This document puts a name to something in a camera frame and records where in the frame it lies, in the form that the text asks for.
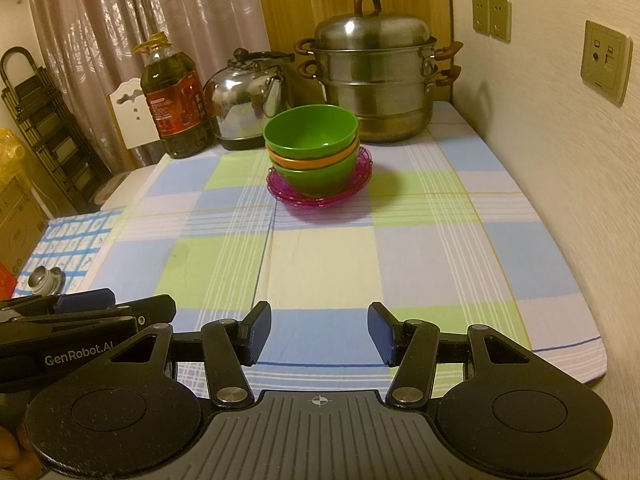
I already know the checkered pastel tablecloth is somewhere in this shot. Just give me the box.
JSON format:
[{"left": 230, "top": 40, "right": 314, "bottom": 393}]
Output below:
[{"left": 65, "top": 101, "right": 608, "bottom": 396}]

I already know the red object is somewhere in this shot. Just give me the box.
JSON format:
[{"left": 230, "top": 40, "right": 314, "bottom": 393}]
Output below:
[{"left": 0, "top": 265, "right": 20, "bottom": 302}]

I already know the cooking oil bottle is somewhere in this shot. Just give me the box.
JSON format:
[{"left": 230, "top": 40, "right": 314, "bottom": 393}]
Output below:
[{"left": 132, "top": 31, "right": 217, "bottom": 159}]

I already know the beige patterned curtain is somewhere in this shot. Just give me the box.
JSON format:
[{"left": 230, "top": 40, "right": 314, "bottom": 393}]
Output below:
[{"left": 27, "top": 0, "right": 271, "bottom": 171}]

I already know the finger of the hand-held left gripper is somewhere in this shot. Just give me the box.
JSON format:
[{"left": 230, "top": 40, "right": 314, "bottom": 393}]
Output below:
[
  {"left": 0, "top": 288, "right": 115, "bottom": 321},
  {"left": 0, "top": 296, "right": 177, "bottom": 333}
]

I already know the large beige wall socket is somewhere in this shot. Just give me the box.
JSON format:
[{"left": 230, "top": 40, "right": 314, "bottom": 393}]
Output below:
[{"left": 580, "top": 20, "right": 633, "bottom": 107}]

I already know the stainless steel kettle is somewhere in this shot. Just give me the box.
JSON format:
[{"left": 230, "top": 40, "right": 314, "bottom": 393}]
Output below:
[{"left": 202, "top": 47, "right": 296, "bottom": 151}]

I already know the small green plastic bowl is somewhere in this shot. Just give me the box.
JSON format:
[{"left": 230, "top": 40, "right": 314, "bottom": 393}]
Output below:
[{"left": 263, "top": 104, "right": 360, "bottom": 158}]

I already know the yellow plastic bag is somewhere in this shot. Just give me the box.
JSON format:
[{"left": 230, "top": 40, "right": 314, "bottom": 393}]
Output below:
[{"left": 0, "top": 128, "right": 26, "bottom": 191}]

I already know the large green plastic bowl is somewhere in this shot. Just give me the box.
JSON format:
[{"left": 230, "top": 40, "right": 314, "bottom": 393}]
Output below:
[{"left": 270, "top": 149, "right": 360, "bottom": 200}]

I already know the wooden panel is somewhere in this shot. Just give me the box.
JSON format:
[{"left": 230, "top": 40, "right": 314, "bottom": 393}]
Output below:
[{"left": 250, "top": 0, "right": 453, "bottom": 106}]

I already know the black folding rack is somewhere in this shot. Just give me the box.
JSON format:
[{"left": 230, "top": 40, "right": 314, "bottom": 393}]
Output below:
[{"left": 0, "top": 46, "right": 113, "bottom": 213}]

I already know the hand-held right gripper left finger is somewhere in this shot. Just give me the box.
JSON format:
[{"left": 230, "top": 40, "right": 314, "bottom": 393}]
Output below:
[{"left": 109, "top": 301, "right": 273, "bottom": 407}]

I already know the stainless steel steamer pot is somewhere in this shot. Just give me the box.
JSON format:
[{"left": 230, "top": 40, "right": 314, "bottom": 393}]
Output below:
[{"left": 295, "top": 0, "right": 464, "bottom": 143}]

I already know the cardboard box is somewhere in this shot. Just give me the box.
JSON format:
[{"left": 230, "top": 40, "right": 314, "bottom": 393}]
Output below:
[{"left": 0, "top": 180, "right": 48, "bottom": 276}]

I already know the person's left hand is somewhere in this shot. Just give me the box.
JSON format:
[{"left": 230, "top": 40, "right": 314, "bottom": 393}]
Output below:
[{"left": 0, "top": 427, "right": 43, "bottom": 480}]

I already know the blue and white cloth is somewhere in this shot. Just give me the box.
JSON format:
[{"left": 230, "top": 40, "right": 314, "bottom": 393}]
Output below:
[{"left": 12, "top": 208, "right": 126, "bottom": 301}]

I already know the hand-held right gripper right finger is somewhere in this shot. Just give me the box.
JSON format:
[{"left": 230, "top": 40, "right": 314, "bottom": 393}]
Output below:
[{"left": 367, "top": 301, "right": 533, "bottom": 407}]

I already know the orange plastic bowl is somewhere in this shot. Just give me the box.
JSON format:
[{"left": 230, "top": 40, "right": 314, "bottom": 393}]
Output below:
[{"left": 266, "top": 137, "right": 361, "bottom": 171}]

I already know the white chair back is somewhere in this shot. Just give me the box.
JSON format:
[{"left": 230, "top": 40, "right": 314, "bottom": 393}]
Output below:
[{"left": 109, "top": 76, "right": 163, "bottom": 171}]

